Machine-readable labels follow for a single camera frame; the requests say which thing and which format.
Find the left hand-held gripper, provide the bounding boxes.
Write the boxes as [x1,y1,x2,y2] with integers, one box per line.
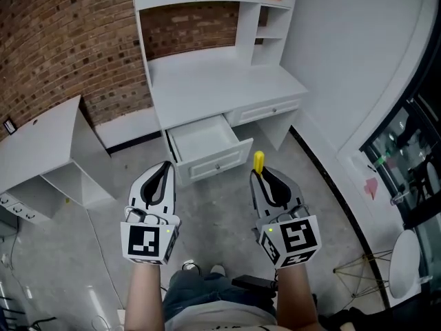
[120,161,182,265]

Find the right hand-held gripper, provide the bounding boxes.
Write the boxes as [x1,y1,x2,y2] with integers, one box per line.
[249,166,323,270]

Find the yellow cylindrical object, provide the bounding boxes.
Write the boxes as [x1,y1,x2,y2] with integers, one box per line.
[253,151,267,179]

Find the white drawer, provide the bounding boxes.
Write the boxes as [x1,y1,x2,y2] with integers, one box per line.
[165,113,254,188]
[233,97,302,126]

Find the person's left forearm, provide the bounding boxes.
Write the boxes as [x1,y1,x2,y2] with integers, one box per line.
[123,261,167,331]

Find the person's right forearm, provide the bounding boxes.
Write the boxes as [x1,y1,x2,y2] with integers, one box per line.
[274,263,320,331]

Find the white closed drawer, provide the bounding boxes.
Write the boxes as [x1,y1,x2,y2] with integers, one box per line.
[233,97,302,126]

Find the black box on floor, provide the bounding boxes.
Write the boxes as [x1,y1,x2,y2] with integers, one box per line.
[231,274,277,290]

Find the pink paper sheet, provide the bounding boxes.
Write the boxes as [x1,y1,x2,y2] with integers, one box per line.
[364,177,380,200]

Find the person's blue jeans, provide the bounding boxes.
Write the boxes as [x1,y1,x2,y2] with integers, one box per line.
[161,270,278,323]

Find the white low side desk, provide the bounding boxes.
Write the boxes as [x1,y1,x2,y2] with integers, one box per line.
[0,94,117,224]

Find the white desk with hutch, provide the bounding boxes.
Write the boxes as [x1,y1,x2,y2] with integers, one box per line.
[130,0,309,153]

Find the person's white shirt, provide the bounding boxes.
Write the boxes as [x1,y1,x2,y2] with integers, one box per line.
[161,300,280,331]

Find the black framed glass door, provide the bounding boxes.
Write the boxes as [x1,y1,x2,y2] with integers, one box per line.
[359,63,441,289]

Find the black bag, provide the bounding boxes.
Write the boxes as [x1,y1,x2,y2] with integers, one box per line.
[319,304,391,331]

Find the white floor cable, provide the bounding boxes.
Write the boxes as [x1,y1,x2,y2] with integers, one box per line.
[85,208,125,310]

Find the white chair with wire legs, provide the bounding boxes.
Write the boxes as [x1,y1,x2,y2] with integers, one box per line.
[332,229,424,300]

